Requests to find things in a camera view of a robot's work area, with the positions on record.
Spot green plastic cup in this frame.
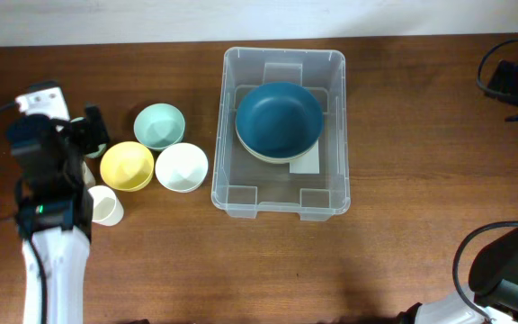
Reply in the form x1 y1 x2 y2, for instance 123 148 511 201
70 116 108 159

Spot yellow plastic bowl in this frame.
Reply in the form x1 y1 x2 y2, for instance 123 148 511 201
100 141 155 192

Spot cream plastic cup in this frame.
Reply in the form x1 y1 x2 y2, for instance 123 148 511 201
88 185 124 226

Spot grey plastic cup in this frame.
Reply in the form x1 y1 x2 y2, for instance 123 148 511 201
82 162 96 188

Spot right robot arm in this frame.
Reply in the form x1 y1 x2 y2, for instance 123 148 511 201
61 35 518 323

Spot green plastic bowl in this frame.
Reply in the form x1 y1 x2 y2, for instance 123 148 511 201
133 103 186 151

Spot white plastic bowl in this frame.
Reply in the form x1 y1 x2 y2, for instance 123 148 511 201
155 142 209 194

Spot clear plastic storage bin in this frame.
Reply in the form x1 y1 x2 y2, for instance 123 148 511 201
211 47 351 221

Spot beige plastic plate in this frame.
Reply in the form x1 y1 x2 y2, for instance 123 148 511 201
235 127 319 164

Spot white paper label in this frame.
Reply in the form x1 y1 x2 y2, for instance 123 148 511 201
290 142 320 175

